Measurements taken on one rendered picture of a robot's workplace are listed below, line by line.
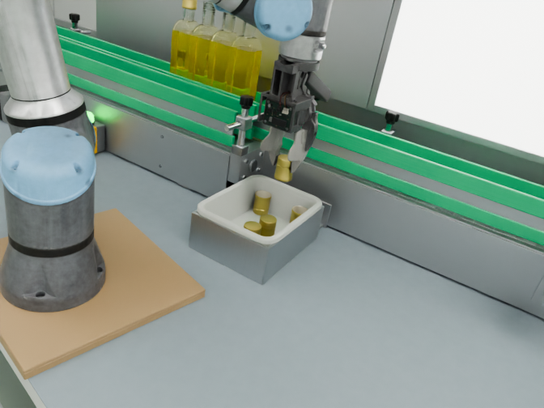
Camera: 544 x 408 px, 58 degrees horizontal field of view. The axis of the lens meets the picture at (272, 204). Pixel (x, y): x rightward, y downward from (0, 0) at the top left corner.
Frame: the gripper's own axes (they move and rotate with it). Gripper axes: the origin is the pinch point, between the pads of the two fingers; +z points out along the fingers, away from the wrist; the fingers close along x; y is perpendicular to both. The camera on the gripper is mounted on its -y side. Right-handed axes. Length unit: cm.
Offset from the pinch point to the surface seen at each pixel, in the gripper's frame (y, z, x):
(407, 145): -21.1, -3.8, 16.9
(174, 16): -32, -14, -59
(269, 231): 5.8, 12.6, 2.0
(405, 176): -14.0, 0.0, 19.9
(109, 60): -11, -3, -61
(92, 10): -325, 65, -439
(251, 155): -6.1, 4.6, -11.5
